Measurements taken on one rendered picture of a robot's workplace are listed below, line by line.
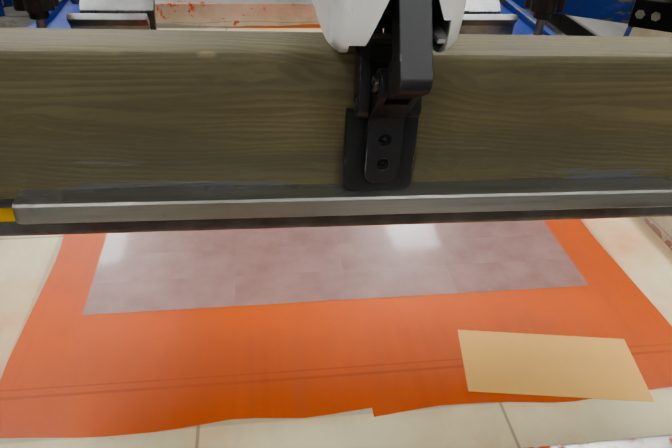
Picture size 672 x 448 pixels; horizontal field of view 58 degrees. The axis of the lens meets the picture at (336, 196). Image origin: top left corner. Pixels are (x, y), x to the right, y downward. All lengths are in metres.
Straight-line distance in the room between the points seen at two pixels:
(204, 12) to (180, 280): 0.54
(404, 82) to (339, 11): 0.03
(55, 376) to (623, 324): 0.35
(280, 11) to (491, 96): 0.64
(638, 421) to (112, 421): 0.28
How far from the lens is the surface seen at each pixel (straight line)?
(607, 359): 0.42
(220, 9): 0.90
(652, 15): 1.40
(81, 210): 0.29
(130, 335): 0.40
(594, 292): 0.46
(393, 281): 0.43
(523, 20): 0.86
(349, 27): 0.22
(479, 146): 0.30
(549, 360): 0.40
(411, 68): 0.22
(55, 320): 0.42
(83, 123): 0.28
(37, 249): 0.49
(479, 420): 0.36
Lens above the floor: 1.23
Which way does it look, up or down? 33 degrees down
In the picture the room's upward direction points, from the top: 3 degrees clockwise
